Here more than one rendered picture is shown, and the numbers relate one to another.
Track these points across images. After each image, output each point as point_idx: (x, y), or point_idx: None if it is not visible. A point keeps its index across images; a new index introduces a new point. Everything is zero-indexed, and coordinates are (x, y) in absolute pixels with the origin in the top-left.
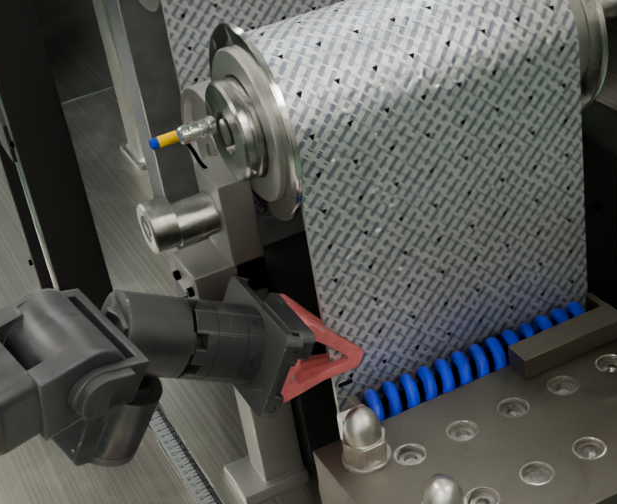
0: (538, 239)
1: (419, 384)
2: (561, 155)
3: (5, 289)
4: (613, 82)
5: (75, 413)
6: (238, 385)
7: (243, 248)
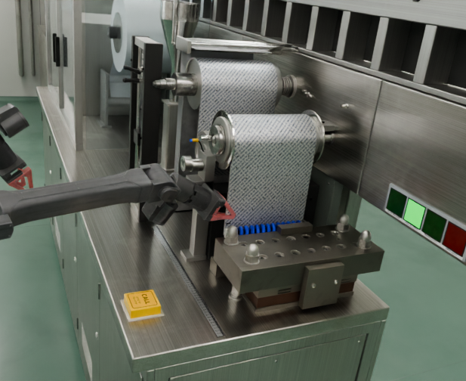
0: (292, 197)
1: (249, 229)
2: (304, 174)
3: None
4: (322, 162)
5: (157, 199)
6: (199, 212)
7: (208, 177)
